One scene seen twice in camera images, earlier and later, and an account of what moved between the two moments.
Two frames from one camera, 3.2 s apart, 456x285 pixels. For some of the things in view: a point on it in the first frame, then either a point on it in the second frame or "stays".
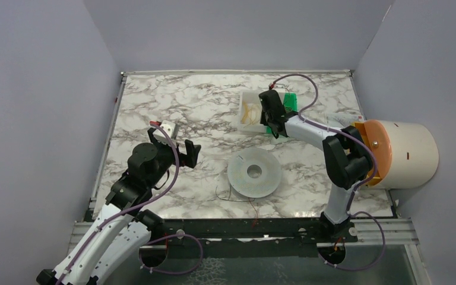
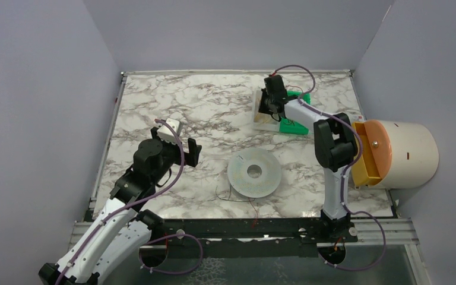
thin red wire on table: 257,214 stays
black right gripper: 271,114 -> 271,104
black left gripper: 171,151 stays
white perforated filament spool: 253,173 stays
